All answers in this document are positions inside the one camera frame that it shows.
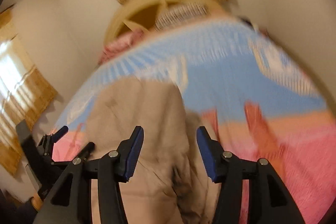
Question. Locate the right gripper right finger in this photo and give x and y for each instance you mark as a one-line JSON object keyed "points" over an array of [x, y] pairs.
{"points": [[269, 200]]}

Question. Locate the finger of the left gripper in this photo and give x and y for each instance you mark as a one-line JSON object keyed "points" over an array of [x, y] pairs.
{"points": [[72, 151], [46, 144]]}

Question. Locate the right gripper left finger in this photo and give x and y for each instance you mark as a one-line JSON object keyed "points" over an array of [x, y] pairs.
{"points": [[115, 167]]}

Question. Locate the beige quilted puffer jacket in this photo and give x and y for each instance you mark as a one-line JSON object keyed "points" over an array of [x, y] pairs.
{"points": [[170, 183]]}

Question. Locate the person's right hand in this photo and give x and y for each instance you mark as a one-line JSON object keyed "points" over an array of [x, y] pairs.
{"points": [[36, 202]]}

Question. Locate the beige side window curtain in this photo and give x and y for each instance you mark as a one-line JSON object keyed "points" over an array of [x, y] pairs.
{"points": [[25, 93]]}

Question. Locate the blue pink printed bedspread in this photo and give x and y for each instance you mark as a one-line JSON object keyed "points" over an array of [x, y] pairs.
{"points": [[255, 100]]}

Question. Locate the cream wooden headboard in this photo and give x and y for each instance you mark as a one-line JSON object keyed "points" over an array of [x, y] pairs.
{"points": [[143, 13]]}

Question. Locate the striped pillow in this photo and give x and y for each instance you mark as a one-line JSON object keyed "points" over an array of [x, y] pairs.
{"points": [[177, 15]]}

